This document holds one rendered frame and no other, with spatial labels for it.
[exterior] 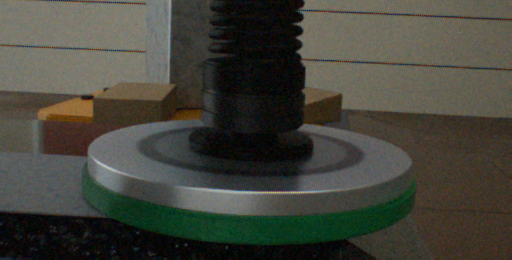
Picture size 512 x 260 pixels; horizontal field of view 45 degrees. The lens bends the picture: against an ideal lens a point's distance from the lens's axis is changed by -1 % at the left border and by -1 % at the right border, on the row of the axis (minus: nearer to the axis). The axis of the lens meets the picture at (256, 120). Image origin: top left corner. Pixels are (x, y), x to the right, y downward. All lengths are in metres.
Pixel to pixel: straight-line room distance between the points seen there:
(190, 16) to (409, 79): 5.51
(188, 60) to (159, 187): 0.81
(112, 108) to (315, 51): 5.58
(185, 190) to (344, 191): 0.08
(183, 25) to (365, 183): 0.81
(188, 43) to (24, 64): 6.06
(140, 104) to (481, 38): 5.90
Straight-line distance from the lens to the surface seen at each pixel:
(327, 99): 1.06
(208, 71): 0.39
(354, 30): 6.45
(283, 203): 0.32
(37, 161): 0.49
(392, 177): 0.36
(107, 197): 0.36
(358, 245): 0.37
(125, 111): 0.92
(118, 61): 6.77
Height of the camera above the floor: 0.96
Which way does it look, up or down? 10 degrees down
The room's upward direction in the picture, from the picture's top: 2 degrees clockwise
